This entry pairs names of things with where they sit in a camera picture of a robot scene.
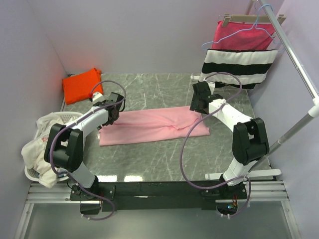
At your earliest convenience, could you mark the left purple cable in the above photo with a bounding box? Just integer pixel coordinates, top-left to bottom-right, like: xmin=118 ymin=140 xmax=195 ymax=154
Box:
xmin=49 ymin=80 xmax=127 ymax=222

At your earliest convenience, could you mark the pink t shirt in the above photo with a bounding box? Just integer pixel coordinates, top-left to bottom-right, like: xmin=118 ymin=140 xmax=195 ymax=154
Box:
xmin=99 ymin=106 xmax=202 ymax=146

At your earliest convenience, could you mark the white laundry basket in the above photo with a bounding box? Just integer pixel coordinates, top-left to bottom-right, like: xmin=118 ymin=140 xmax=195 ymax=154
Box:
xmin=24 ymin=112 xmax=82 ymax=182

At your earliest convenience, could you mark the folded orange t shirt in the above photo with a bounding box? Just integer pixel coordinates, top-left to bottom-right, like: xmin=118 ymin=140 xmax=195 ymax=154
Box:
xmin=62 ymin=68 xmax=103 ymax=105

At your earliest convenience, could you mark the magenta hanging cloth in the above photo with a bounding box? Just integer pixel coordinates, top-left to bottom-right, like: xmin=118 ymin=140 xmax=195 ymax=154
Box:
xmin=211 ymin=20 xmax=276 ymax=52

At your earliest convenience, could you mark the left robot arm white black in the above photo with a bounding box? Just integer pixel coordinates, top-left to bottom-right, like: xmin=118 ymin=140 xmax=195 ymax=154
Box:
xmin=44 ymin=92 xmax=125 ymax=200

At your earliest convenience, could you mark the white t shirt red print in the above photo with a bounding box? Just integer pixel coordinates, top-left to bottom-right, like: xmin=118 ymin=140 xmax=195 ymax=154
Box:
xmin=21 ymin=113 xmax=63 ymax=188

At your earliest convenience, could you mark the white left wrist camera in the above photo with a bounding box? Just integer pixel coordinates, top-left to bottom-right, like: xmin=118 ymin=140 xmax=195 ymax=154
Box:
xmin=90 ymin=92 xmax=105 ymax=104

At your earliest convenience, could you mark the metal clothes rack pole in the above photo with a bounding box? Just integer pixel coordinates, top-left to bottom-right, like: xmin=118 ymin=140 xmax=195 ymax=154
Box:
xmin=243 ymin=0 xmax=319 ymax=175

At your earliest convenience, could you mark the wooden clip hanger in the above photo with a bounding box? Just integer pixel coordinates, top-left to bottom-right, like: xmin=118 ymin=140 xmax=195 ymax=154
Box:
xmin=218 ymin=13 xmax=271 ymax=27

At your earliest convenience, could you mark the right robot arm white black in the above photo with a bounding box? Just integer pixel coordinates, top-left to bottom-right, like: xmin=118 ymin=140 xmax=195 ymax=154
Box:
xmin=190 ymin=81 xmax=269 ymax=199

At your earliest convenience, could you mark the light blue wire hanger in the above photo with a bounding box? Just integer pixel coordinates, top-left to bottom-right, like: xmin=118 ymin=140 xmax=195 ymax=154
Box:
xmin=201 ymin=5 xmax=285 ymax=53

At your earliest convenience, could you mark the black white striped cloth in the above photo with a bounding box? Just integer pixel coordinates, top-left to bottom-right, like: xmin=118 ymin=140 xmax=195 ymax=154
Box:
xmin=199 ymin=49 xmax=278 ymax=89

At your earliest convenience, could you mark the aluminium frame rail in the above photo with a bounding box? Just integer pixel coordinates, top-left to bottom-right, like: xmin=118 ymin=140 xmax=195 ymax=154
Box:
xmin=25 ymin=181 xmax=289 ymax=204

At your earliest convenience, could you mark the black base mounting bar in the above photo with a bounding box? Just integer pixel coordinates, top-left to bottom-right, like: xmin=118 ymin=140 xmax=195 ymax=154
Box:
xmin=80 ymin=180 xmax=247 ymax=215

